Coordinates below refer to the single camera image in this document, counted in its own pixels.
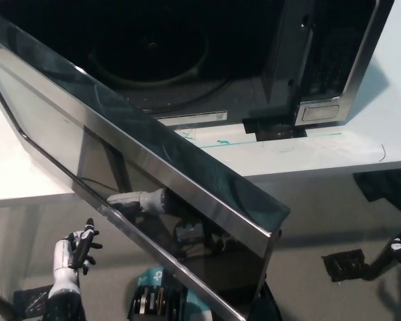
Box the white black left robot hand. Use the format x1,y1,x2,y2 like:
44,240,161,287
49,217,104,299

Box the stainless black microwave door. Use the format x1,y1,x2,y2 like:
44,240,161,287
0,6,292,321

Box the microwave door release button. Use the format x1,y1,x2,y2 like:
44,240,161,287
301,104,341,122

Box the glass microwave turntable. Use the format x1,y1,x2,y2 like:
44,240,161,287
88,25,211,91

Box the black floor plate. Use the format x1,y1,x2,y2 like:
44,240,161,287
13,286,51,318
321,249,371,285

